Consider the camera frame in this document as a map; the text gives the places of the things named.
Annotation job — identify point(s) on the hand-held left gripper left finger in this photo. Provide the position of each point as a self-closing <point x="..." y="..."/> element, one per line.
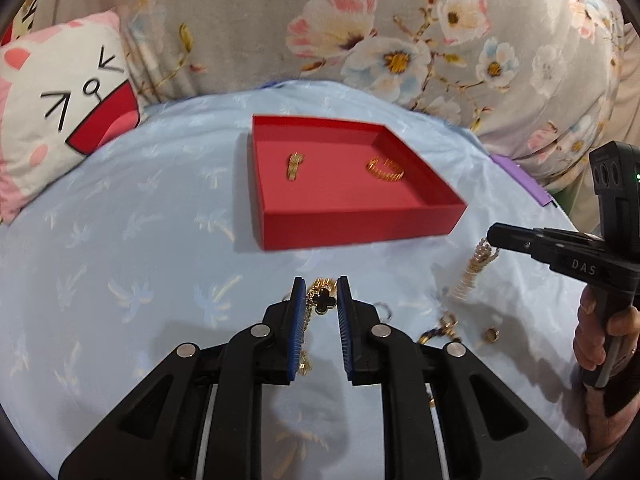
<point x="298" y="332"/>

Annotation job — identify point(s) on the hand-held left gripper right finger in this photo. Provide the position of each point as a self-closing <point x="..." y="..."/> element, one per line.
<point x="345" y="332"/>

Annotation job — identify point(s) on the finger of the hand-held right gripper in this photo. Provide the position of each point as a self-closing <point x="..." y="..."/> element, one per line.
<point x="515" y="241"/>

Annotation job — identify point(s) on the red shallow box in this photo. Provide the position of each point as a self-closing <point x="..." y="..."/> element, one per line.
<point x="345" y="195"/>

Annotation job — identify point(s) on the person's right forearm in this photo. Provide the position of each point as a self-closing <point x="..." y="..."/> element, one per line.
<point x="612" y="425"/>

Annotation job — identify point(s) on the person's right hand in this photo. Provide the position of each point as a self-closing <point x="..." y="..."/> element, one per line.
<point x="586" y="330"/>

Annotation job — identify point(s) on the purple mat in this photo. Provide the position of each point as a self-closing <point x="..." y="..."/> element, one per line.
<point x="525" y="180"/>

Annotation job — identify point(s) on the light blue printed cloth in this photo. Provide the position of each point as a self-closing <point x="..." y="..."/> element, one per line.
<point x="150" y="240"/>

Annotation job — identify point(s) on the cat face pillow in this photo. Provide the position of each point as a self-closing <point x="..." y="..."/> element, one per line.
<point x="60" y="110"/>

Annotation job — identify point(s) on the colourful printed cloth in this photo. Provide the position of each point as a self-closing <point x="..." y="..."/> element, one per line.
<point x="27" y="10"/>

